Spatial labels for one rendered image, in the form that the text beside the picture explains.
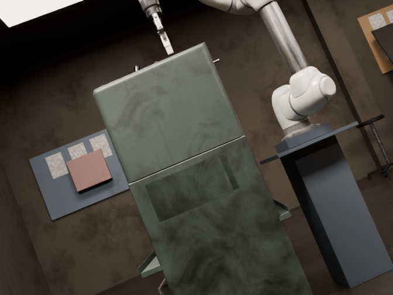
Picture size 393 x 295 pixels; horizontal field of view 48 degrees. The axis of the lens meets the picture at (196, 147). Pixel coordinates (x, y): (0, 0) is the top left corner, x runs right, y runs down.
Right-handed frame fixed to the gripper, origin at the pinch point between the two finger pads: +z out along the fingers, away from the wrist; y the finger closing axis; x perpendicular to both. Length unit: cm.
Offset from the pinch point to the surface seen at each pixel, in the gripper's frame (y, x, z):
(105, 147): 366, 129, -30
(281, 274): -42, -7, 108
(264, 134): 395, -72, 33
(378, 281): 16, -50, 142
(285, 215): -42, -16, 89
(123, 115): -43, 25, 32
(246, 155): -43, -12, 64
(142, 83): -43, 14, 24
